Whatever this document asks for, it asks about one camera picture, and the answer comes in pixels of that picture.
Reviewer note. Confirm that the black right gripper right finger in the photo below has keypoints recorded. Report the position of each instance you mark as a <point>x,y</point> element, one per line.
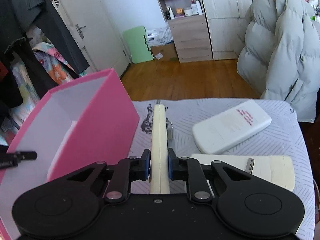
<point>193,173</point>

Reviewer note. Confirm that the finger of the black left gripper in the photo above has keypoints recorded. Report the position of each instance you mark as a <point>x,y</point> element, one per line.
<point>8,160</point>

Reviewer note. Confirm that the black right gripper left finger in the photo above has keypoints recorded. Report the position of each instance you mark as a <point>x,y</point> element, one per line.
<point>121,176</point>

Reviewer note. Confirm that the cream remote control edgewise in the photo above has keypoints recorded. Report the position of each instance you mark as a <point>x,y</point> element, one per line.
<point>159,173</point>

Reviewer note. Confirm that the white remote control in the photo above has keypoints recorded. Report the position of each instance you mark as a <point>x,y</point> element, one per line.
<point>223,131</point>

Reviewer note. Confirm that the pink storage box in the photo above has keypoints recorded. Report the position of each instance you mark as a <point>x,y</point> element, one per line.
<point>89,119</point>

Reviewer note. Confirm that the floral quilt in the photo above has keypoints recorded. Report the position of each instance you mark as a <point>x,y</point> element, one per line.
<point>41,78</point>

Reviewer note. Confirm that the white patterned table cloth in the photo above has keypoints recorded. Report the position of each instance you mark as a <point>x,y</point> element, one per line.
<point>282,137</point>

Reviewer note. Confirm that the yellowed cream remote control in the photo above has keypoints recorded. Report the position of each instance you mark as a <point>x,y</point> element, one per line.
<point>277,169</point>

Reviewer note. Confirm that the cardboard box on floor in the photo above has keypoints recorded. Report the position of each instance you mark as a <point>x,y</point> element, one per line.
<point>165,52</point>

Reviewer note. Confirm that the green folding table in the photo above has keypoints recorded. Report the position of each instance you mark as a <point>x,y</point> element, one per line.
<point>137,43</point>

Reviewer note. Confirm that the white printed package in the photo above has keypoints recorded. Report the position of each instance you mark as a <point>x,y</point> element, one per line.
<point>159,36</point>

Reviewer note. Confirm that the grey puffer jacket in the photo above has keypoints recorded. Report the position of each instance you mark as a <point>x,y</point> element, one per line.
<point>280,54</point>

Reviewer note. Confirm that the white cream jar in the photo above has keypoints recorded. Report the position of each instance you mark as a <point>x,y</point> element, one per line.
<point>188,12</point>

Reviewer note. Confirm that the black cosmetic bottle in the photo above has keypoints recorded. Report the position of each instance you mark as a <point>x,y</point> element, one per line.
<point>167,15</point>

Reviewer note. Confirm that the wooden shelf cabinet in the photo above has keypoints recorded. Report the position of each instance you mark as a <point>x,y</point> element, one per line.
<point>191,34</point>

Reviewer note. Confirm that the white lotion bottle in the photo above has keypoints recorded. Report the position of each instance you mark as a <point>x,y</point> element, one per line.
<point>199,8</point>

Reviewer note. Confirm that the light wood wardrobe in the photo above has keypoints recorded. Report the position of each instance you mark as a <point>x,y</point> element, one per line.
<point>225,18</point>

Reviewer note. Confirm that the white door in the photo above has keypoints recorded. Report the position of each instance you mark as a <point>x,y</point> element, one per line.
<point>95,35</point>

